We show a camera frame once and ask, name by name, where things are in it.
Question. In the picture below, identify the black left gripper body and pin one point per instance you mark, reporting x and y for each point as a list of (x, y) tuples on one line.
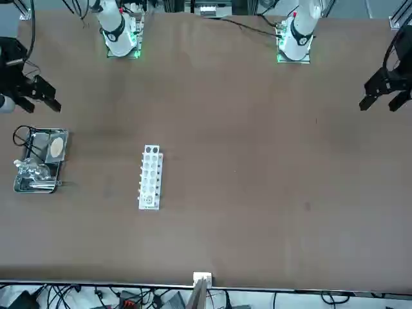
[(405, 67)]

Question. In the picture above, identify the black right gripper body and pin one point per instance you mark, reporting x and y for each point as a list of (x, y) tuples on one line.
[(13, 58)]

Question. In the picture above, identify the clear glass flask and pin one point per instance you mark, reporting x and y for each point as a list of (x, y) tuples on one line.
[(32, 169)]

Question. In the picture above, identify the clear glass test tube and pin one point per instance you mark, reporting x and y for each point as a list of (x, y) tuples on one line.
[(38, 184)]

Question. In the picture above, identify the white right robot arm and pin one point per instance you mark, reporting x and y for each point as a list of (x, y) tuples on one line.
[(114, 22)]

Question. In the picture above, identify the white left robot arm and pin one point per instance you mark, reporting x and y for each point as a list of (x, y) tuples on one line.
[(301, 29)]

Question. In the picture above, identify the steel tray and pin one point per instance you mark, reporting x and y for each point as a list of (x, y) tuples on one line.
[(40, 138)]

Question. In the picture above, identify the white test tube rack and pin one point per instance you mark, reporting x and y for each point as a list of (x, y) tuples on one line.
[(151, 162)]

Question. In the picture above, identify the white power strip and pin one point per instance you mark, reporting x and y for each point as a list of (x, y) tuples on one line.
[(207, 11)]

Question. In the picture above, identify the large black power adapter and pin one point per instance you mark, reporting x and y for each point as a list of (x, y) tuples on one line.
[(22, 301)]

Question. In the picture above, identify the white side table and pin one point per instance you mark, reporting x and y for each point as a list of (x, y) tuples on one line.
[(370, 302)]

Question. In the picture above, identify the power strip with red switches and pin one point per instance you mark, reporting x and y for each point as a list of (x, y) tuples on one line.
[(128, 302)]

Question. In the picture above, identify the aluminium frame post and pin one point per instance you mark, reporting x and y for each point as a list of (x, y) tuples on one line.
[(395, 22), (25, 14)]

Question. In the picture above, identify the aluminium camera mount post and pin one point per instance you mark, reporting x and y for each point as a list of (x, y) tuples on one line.
[(202, 289)]

